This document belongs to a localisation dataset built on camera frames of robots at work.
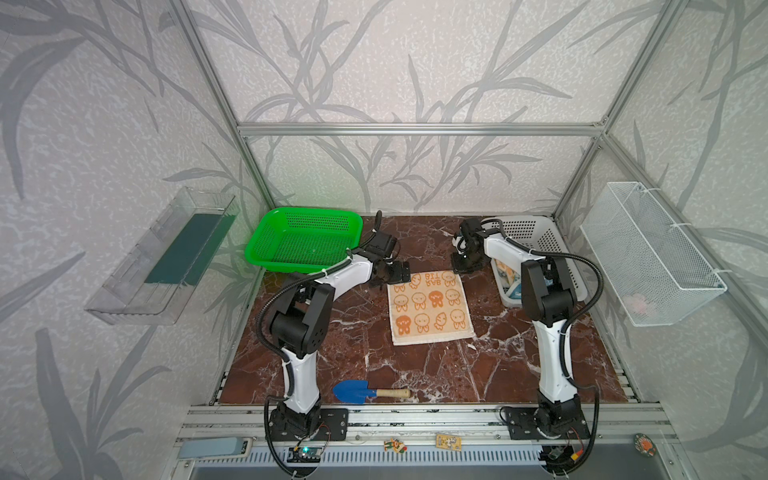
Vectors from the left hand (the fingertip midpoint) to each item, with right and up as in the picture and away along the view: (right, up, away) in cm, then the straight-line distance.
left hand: (402, 268), depth 97 cm
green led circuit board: (-23, -42, -26) cm, 55 cm away
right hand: (+19, +2, +8) cm, 21 cm away
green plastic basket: (-36, +9, +16) cm, 40 cm away
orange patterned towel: (+9, -13, -2) cm, 16 cm away
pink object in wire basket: (+57, -6, -24) cm, 62 cm away
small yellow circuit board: (+11, -39, -26) cm, 48 cm away
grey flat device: (-45, -39, -28) cm, 66 cm away
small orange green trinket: (-2, -40, -26) cm, 48 cm away
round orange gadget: (+58, -40, -26) cm, 75 cm away
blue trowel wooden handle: (-12, -31, -18) cm, 38 cm away
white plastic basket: (+49, +12, +12) cm, 52 cm away
